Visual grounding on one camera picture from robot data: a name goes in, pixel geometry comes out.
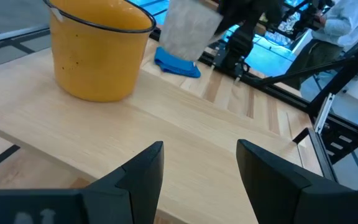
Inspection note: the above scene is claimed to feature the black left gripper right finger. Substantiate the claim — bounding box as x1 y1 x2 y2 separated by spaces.
236 139 358 224

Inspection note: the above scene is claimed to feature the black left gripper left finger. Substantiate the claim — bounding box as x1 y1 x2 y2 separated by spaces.
81 141 165 224

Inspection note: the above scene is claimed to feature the yellow enamel mug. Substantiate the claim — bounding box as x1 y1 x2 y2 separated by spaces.
43 0 157 103

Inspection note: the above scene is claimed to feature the grey ceramic mug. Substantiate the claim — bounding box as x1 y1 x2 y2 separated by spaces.
159 0 224 62

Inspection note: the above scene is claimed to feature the black slotted gusset plate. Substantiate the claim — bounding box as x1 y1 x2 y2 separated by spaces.
320 123 358 165

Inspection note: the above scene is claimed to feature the thin black brace rod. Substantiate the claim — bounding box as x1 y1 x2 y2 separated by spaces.
258 57 354 87

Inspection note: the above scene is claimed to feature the blue folded cloth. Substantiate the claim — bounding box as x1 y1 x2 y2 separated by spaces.
154 46 202 79

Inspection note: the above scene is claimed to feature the person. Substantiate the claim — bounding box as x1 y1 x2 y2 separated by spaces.
286 0 358 91

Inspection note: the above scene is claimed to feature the silver aluminium bracket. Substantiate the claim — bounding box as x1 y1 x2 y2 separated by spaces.
314 92 336 134

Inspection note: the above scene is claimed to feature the thick black frame post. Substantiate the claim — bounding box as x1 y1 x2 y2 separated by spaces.
308 34 358 118

